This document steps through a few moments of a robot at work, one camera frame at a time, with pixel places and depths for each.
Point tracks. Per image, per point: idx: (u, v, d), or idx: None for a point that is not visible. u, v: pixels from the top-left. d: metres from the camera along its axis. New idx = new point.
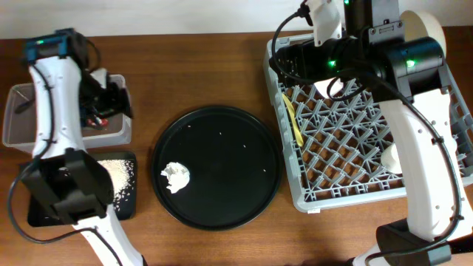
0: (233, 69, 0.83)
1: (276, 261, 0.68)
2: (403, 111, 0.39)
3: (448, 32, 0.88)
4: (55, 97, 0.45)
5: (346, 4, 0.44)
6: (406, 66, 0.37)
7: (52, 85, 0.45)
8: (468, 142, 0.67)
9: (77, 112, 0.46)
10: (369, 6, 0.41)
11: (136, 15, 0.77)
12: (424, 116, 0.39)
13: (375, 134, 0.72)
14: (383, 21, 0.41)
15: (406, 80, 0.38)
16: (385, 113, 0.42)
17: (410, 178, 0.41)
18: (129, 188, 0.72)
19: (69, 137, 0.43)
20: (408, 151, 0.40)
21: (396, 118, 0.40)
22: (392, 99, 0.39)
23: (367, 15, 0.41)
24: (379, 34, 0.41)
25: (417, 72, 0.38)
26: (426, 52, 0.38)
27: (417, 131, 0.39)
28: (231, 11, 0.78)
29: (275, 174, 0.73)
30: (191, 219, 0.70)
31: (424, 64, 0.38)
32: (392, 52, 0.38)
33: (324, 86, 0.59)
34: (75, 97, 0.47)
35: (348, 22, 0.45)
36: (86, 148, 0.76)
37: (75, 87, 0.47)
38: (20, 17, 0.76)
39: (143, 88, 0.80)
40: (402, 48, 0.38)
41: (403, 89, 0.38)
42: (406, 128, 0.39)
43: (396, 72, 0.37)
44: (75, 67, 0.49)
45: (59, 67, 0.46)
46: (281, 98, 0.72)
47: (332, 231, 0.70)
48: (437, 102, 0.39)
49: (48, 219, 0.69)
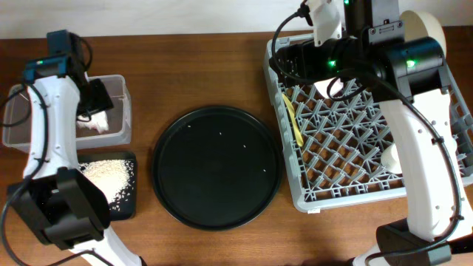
0: (233, 69, 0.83)
1: (276, 261, 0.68)
2: (403, 111, 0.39)
3: (448, 32, 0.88)
4: (52, 123, 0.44)
5: (346, 4, 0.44)
6: (406, 66, 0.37)
7: (49, 103, 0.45)
8: (468, 142, 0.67)
9: (72, 134, 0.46)
10: (369, 6, 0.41)
11: (136, 15, 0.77)
12: (424, 116, 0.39)
13: (375, 134, 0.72)
14: (383, 21, 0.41)
15: (406, 80, 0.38)
16: (385, 114, 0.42)
17: (410, 178, 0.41)
18: (129, 188, 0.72)
19: (64, 157, 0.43)
20: (408, 151, 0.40)
21: (397, 117, 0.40)
22: (393, 100, 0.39)
23: (368, 15, 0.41)
24: (379, 34, 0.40)
25: (417, 72, 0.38)
26: (424, 51, 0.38)
27: (417, 131, 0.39)
28: (233, 11, 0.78)
29: (275, 174, 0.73)
30: (191, 219, 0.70)
31: (424, 65, 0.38)
32: (393, 52, 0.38)
33: (324, 86, 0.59)
34: (67, 117, 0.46)
35: (348, 22, 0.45)
36: (88, 148, 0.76)
37: (69, 108, 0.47)
38: (19, 16, 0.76)
39: (143, 88, 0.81)
40: (402, 48, 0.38)
41: (403, 89, 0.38)
42: (406, 128, 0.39)
43: (396, 72, 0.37)
44: (73, 84, 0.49)
45: (58, 88, 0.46)
46: (281, 98, 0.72)
47: (332, 231, 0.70)
48: (437, 102, 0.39)
49: None
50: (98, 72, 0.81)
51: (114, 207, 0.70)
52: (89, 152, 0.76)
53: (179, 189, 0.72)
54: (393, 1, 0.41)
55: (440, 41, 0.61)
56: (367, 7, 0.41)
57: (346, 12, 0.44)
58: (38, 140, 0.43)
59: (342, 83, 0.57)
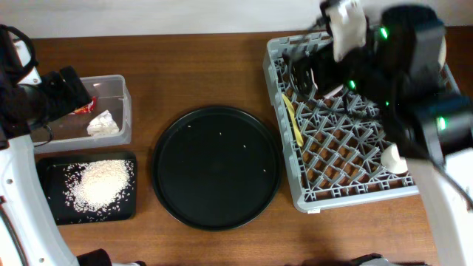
0: (234, 69, 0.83)
1: (276, 261, 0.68)
2: (435, 178, 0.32)
3: (449, 33, 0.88)
4: (15, 223, 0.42)
5: (383, 38, 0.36)
6: (437, 127, 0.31)
7: (1, 195, 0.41)
8: None
9: (41, 214, 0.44)
10: (409, 47, 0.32)
11: (137, 15, 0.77)
12: (457, 182, 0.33)
13: (375, 134, 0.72)
14: (422, 66, 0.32)
15: (438, 143, 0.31)
16: (412, 173, 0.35)
17: (446, 252, 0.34)
18: (129, 188, 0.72)
19: (54, 248, 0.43)
20: (441, 222, 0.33)
21: (428, 189, 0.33)
22: (423, 162, 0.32)
23: (406, 55, 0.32)
24: (413, 79, 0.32)
25: (448, 135, 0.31)
26: (457, 107, 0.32)
27: (452, 199, 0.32)
28: (233, 11, 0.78)
29: (275, 174, 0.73)
30: (191, 219, 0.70)
31: (458, 124, 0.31)
32: (423, 108, 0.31)
33: None
34: (31, 195, 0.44)
35: (377, 57, 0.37)
36: (88, 148, 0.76)
37: (30, 182, 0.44)
38: (18, 17, 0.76)
39: (143, 88, 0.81)
40: (433, 106, 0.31)
41: (433, 152, 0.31)
42: (438, 202, 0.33)
43: (426, 134, 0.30)
44: (25, 147, 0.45)
45: (9, 171, 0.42)
46: (281, 98, 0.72)
47: (332, 232, 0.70)
48: (471, 167, 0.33)
49: (58, 221, 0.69)
50: (98, 72, 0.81)
51: (114, 207, 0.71)
52: (90, 152, 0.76)
53: (179, 190, 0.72)
54: (437, 50, 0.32)
55: None
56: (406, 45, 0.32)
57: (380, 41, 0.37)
58: (7, 250, 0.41)
59: None
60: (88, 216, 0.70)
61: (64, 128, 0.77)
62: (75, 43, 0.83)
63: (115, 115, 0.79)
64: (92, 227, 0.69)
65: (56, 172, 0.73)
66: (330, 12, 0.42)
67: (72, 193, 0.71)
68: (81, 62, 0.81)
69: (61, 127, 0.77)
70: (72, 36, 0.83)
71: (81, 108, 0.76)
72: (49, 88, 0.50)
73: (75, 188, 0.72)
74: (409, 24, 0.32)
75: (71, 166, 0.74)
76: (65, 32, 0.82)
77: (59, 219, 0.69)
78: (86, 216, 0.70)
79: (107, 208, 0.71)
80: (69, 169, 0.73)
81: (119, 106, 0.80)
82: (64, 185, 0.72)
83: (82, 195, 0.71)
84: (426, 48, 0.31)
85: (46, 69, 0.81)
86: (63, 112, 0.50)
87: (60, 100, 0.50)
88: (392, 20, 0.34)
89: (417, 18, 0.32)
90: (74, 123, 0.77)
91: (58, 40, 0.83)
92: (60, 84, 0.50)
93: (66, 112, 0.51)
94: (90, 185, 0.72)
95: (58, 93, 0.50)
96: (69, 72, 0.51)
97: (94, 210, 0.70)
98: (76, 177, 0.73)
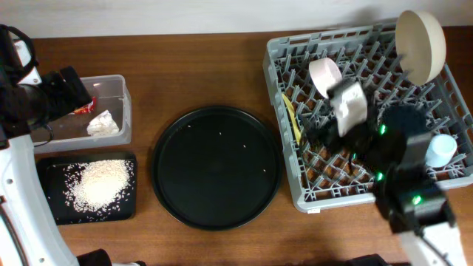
0: (234, 69, 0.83)
1: (276, 261, 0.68)
2: (416, 243, 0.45)
3: (448, 33, 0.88)
4: (15, 223, 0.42)
5: (382, 131, 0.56)
6: (413, 205, 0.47)
7: (1, 196, 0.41)
8: (468, 142, 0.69)
9: (42, 213, 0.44)
10: (398, 144, 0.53)
11: (137, 15, 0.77)
12: (437, 247, 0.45)
13: None
14: (414, 163, 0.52)
15: (416, 221, 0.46)
16: (406, 250, 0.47)
17: None
18: (129, 187, 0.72)
19: (53, 248, 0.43)
20: None
21: (409, 249, 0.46)
22: (404, 230, 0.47)
23: (399, 148, 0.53)
24: (406, 167, 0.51)
25: (425, 212, 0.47)
26: (434, 194, 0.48)
27: (432, 261, 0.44)
28: (233, 11, 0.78)
29: (275, 174, 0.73)
30: (191, 219, 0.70)
31: (429, 205, 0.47)
32: (403, 192, 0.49)
33: (324, 80, 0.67)
34: (32, 195, 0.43)
35: (385, 151, 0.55)
36: (88, 148, 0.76)
37: (31, 182, 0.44)
38: (18, 17, 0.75)
39: (143, 88, 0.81)
40: (411, 189, 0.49)
41: (411, 234, 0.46)
42: (421, 257, 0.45)
43: (406, 210, 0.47)
44: (26, 145, 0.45)
45: (9, 171, 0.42)
46: (281, 98, 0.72)
47: (332, 231, 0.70)
48: (443, 233, 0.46)
49: (58, 221, 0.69)
50: (97, 72, 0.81)
51: (114, 207, 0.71)
52: (90, 151, 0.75)
53: (179, 191, 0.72)
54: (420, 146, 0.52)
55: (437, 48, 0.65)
56: (398, 142, 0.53)
57: (385, 134, 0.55)
58: (7, 250, 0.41)
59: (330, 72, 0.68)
60: (88, 216, 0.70)
61: (64, 128, 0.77)
62: (75, 43, 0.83)
63: (115, 115, 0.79)
64: (92, 227, 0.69)
65: (56, 172, 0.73)
66: (333, 101, 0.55)
67: (72, 193, 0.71)
68: (81, 62, 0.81)
69: (61, 126, 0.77)
70: (72, 36, 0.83)
71: (80, 108, 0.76)
72: (49, 87, 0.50)
73: (75, 188, 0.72)
74: (404, 132, 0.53)
75: (71, 166, 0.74)
76: (65, 33, 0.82)
77: (59, 219, 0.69)
78: (86, 216, 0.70)
79: (108, 208, 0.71)
80: (69, 169, 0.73)
81: (119, 106, 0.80)
82: (64, 185, 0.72)
83: (82, 195, 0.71)
84: (414, 148, 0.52)
85: (45, 69, 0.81)
86: (62, 113, 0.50)
87: (59, 100, 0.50)
88: (397, 121, 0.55)
89: (411, 125, 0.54)
90: (74, 123, 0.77)
91: (58, 40, 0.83)
92: (59, 83, 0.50)
93: (65, 112, 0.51)
94: (90, 185, 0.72)
95: (58, 93, 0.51)
96: (71, 72, 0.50)
97: (94, 210, 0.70)
98: (76, 177, 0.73)
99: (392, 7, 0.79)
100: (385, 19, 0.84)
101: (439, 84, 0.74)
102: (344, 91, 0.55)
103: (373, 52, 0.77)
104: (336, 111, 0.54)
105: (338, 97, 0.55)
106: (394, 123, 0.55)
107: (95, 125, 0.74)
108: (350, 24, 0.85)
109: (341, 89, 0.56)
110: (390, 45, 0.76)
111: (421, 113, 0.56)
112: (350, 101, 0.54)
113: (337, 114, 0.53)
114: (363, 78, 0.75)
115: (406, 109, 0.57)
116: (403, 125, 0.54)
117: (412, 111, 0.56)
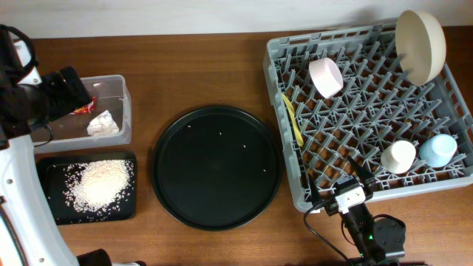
0: (233, 69, 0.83)
1: (276, 261, 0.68)
2: None
3: (449, 33, 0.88)
4: (15, 224, 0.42)
5: (369, 236, 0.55)
6: None
7: (1, 196, 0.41)
8: (468, 142, 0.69)
9: (43, 213, 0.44)
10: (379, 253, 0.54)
11: (136, 15, 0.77)
12: None
13: (375, 134, 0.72)
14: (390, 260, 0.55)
15: None
16: None
17: None
18: (129, 188, 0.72)
19: (53, 248, 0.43)
20: None
21: None
22: None
23: (376, 257, 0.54)
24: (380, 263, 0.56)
25: None
26: None
27: None
28: (233, 11, 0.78)
29: (276, 174, 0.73)
30: (191, 219, 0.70)
31: None
32: None
33: (323, 77, 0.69)
34: (30, 195, 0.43)
35: (369, 247, 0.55)
36: (87, 148, 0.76)
37: (30, 181, 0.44)
38: (18, 17, 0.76)
39: (143, 88, 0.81)
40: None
41: None
42: None
43: None
44: (25, 145, 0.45)
45: (9, 171, 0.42)
46: (281, 98, 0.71)
47: (332, 231, 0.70)
48: None
49: (59, 221, 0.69)
50: (98, 72, 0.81)
51: (114, 207, 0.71)
52: (89, 151, 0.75)
53: (179, 190, 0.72)
54: (401, 251, 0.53)
55: (437, 50, 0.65)
56: (374, 251, 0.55)
57: (365, 233, 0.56)
58: (7, 250, 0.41)
59: (328, 66, 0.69)
60: (88, 216, 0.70)
61: (64, 128, 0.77)
62: (75, 43, 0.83)
63: (115, 115, 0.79)
64: (92, 227, 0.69)
65: (56, 172, 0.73)
66: (337, 196, 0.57)
67: (72, 193, 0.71)
68: (81, 62, 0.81)
69: (61, 126, 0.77)
70: (72, 37, 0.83)
71: (80, 108, 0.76)
72: (50, 88, 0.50)
73: (75, 188, 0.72)
74: (382, 246, 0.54)
75: (71, 166, 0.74)
76: (65, 33, 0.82)
77: (59, 219, 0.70)
78: (86, 216, 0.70)
79: (108, 208, 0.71)
80: (69, 169, 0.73)
81: (119, 106, 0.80)
82: (64, 185, 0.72)
83: (82, 195, 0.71)
84: (393, 258, 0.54)
85: (45, 69, 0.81)
86: (63, 113, 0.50)
87: (60, 100, 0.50)
88: (380, 235, 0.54)
89: (393, 242, 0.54)
90: (74, 123, 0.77)
91: (58, 41, 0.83)
92: (60, 83, 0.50)
93: (66, 112, 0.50)
94: (90, 185, 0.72)
95: (59, 94, 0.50)
96: (72, 72, 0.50)
97: (94, 210, 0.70)
98: (76, 177, 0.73)
99: (392, 7, 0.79)
100: (385, 19, 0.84)
101: (439, 84, 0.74)
102: (348, 188, 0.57)
103: (373, 51, 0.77)
104: (340, 207, 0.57)
105: (343, 192, 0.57)
106: (379, 236, 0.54)
107: (95, 125, 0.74)
108: (350, 24, 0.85)
109: (345, 185, 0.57)
110: (390, 44, 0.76)
111: (400, 227, 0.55)
112: (352, 199, 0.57)
113: (339, 208, 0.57)
114: (363, 78, 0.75)
115: (392, 223, 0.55)
116: (385, 242, 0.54)
117: (396, 226, 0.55)
